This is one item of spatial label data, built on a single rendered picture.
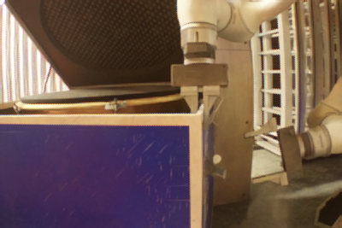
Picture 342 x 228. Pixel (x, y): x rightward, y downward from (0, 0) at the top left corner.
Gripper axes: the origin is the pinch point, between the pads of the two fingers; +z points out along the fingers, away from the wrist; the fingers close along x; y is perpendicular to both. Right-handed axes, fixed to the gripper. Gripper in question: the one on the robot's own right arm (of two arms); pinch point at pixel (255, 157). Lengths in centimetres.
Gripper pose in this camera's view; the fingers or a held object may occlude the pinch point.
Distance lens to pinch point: 79.7
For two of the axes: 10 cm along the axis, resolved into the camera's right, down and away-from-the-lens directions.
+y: -2.2, -1.5, -9.6
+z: -9.6, 2.1, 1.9
